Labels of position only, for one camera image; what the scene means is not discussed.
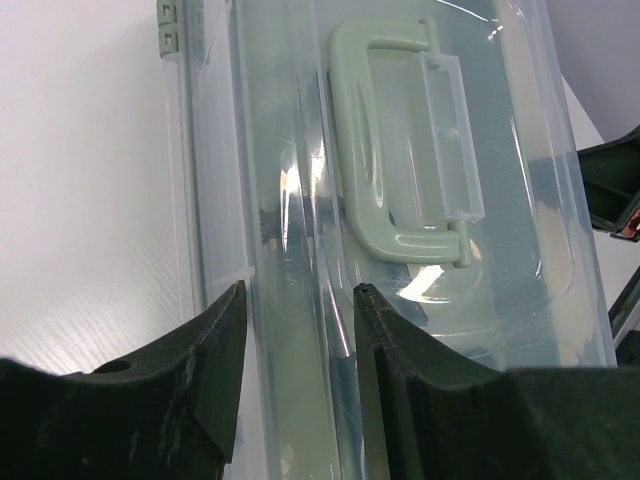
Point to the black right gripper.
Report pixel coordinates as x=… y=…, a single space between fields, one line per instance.
x=610 y=174

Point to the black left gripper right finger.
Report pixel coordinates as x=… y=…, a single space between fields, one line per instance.
x=428 y=412

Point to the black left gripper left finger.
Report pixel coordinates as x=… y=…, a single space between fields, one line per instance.
x=165 y=411

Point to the green plastic tool box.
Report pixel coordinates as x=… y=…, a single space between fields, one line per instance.
x=421 y=147

